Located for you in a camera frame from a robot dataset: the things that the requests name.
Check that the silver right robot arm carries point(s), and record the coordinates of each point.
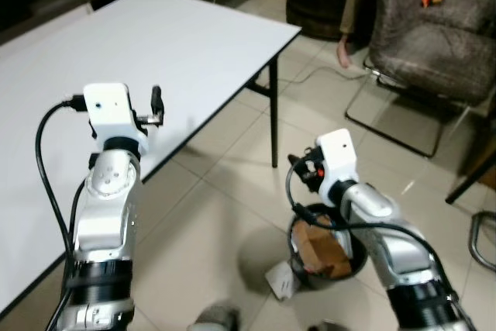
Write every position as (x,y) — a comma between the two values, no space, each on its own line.
(387,230)

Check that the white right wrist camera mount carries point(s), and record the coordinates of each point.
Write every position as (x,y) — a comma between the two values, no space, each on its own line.
(339,156)

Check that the black round rubbish bin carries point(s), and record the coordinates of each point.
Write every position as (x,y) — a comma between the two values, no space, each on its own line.
(333,281)

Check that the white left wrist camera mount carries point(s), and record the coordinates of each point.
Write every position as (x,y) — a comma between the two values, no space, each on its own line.
(108,110)

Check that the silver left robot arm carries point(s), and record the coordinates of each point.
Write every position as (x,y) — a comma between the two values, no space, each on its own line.
(108,207)

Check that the white paper scrap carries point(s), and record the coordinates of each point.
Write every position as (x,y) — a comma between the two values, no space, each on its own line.
(280,281)

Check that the black slanted furniture leg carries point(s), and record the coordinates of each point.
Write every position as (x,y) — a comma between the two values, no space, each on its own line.
(469,184)

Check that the person's leg in khaki trousers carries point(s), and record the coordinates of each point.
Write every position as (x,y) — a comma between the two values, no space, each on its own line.
(355,5)

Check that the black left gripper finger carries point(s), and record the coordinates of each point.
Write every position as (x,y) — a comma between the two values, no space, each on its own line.
(157,100)

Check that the brown fabric cantilever chair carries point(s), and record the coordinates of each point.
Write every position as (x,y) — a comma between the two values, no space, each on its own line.
(434,44)

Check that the grey robot left foot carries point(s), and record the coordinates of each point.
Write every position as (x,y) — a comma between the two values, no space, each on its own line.
(217,319)

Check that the brown cardboard trash piece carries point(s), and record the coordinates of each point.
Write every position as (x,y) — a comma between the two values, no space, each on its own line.
(322,249)

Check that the black metal table leg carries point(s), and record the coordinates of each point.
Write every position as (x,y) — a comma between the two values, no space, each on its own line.
(273,114)

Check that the chrome tube chair frame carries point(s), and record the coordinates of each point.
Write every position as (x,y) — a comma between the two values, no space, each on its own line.
(471,238)

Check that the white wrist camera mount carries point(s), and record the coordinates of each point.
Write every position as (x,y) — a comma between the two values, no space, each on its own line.
(108,110)
(339,156)

